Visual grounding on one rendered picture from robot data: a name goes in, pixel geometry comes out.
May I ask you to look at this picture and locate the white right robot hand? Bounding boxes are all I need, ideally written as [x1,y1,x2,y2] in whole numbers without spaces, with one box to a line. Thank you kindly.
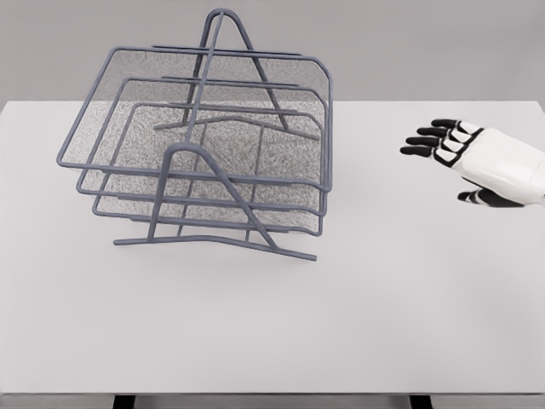
[399,118,545,210]

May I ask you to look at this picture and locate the large grey mesh tray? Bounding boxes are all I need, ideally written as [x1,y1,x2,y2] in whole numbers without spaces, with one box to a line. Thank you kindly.
[54,46,334,193]

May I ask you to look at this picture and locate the medium grey mesh tray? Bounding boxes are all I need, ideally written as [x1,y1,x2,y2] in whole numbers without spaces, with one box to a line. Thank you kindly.
[75,76,332,215]

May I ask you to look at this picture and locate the small grey mesh tray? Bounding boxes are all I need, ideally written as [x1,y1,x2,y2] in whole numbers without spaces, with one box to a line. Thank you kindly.
[90,102,328,239]

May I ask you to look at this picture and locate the grey wire rack frame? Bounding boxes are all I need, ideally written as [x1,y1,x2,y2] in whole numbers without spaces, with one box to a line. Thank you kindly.
[112,9,321,262]

